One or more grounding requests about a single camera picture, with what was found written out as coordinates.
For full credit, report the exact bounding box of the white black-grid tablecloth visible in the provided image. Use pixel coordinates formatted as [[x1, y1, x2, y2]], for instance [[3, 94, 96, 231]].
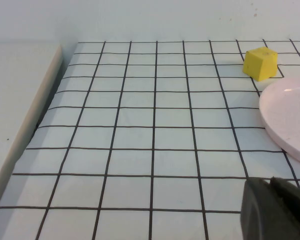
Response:
[[0, 39, 300, 240]]

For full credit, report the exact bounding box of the yellow foam cube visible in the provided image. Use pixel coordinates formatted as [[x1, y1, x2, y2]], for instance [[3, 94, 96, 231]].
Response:
[[242, 46, 279, 82]]

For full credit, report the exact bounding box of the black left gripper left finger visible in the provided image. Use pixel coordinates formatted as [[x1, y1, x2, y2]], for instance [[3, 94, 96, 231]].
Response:
[[240, 177, 286, 240]]

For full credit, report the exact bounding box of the pink round plate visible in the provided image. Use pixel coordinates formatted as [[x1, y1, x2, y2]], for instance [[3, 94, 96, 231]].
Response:
[[258, 76, 300, 168]]

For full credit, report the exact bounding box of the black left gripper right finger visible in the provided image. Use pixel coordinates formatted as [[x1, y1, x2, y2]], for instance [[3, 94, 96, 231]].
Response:
[[269, 176, 300, 240]]

